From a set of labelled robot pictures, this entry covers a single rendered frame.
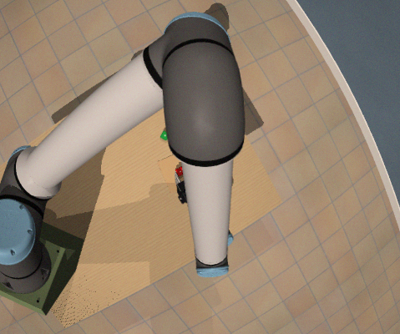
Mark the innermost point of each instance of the light orange flat mat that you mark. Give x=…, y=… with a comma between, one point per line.
x=168, y=167

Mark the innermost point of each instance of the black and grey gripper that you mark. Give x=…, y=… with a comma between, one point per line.
x=180, y=187

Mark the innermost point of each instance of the red die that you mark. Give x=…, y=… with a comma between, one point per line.
x=179, y=171

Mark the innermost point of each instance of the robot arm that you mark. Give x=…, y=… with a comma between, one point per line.
x=205, y=125

